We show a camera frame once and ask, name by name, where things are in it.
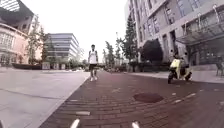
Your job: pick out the row of trees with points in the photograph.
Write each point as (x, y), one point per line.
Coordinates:
(110, 55)

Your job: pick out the person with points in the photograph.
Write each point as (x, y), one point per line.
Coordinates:
(93, 58)

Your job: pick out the tall conifer tree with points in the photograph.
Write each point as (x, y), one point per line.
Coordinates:
(130, 43)

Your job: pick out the dark round bush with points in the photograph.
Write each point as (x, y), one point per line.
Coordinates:
(151, 51)

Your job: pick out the dark manhole cover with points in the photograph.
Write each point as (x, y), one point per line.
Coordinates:
(148, 97)

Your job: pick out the glass office building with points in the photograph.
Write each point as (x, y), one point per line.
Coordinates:
(63, 45)

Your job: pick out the yellow scooter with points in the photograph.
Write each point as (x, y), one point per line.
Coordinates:
(175, 65)

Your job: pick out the robot's own part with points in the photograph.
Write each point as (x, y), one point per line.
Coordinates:
(135, 125)

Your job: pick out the large grey building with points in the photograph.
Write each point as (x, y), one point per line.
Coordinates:
(173, 20)

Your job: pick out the slender trees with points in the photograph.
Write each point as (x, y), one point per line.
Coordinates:
(35, 43)

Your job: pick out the low dark hedge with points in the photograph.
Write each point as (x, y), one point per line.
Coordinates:
(26, 66)

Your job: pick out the pink building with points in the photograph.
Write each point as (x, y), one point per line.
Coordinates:
(11, 43)

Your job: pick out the dark tall building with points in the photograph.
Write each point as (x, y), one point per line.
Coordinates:
(16, 16)

